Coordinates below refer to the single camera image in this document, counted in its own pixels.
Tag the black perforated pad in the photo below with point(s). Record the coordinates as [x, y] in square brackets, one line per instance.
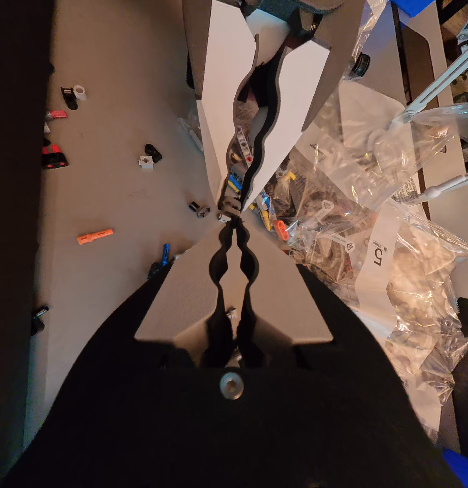
[13, 228]

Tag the black lego piece, red pins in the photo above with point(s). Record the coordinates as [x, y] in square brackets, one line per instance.
[55, 158]

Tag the orange lego pin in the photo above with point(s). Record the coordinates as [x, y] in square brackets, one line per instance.
[95, 236]

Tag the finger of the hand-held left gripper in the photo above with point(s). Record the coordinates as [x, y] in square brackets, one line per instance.
[222, 76]
[294, 95]

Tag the red lego pin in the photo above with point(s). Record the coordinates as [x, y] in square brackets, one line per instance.
[56, 115]

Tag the grey lego angle piece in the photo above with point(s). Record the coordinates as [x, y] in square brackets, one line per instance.
[231, 313]

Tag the metal rod with white tip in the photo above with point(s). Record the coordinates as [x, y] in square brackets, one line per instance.
[447, 186]

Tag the black lego wheel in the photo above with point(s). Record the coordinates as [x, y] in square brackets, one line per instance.
[360, 64]

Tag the blue plastic bin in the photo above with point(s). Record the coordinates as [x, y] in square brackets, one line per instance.
[415, 5]
[460, 469]

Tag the black lego connector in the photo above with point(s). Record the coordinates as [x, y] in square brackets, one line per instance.
[154, 270]
[154, 151]

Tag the pile of clear lego bags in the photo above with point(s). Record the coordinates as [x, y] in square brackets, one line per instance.
[371, 267]

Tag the blue lego pin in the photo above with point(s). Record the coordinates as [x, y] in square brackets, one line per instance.
[165, 254]

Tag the small black clip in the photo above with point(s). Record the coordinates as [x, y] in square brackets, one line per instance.
[39, 320]

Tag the orange lego beam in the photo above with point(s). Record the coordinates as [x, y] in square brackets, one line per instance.
[280, 230]

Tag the black connector with white pin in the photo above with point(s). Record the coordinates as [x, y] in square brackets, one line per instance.
[72, 97]

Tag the small light grey lego cube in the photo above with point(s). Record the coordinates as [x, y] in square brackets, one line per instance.
[146, 163]

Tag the grey connector with black pin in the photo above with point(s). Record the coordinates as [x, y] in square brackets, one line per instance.
[230, 206]

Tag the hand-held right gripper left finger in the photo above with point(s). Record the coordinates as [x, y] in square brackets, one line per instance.
[176, 305]

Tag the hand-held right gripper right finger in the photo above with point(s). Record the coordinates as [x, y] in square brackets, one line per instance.
[287, 305]

